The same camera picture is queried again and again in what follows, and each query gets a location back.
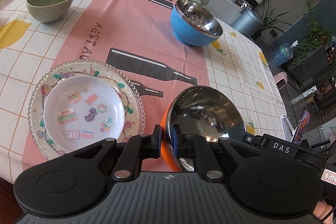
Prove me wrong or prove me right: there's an orange steel bowl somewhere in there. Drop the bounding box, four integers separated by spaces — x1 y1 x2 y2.
161 85 245 172

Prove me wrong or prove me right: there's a blue steel bowl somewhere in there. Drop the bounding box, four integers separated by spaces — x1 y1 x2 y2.
170 0 223 47

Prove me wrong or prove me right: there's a green ceramic bowl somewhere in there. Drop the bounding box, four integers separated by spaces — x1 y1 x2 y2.
26 0 74 23

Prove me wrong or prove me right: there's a person's right hand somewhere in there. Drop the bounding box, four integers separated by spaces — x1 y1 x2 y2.
313 201 334 224

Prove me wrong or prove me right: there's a smartphone on stand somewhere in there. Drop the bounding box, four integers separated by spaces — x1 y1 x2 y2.
291 108 311 145

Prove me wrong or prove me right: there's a white sticker-pattern small plate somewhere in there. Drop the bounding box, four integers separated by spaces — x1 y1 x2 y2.
43 76 125 152

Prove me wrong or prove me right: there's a clear beaded glass plate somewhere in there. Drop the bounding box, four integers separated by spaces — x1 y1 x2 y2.
28 60 145 159

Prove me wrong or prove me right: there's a pink space heater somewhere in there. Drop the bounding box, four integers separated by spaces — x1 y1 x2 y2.
273 72 288 90

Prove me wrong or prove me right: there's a blue water jug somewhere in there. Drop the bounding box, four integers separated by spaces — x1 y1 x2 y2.
270 40 298 67

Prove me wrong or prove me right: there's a pink restaurant table runner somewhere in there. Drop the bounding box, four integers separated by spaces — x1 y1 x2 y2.
22 0 211 172

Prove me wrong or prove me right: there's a grey metal trash bin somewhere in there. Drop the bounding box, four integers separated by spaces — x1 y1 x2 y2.
231 8 263 38

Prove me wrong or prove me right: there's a green potted plant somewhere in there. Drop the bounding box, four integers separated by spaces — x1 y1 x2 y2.
292 19 332 67

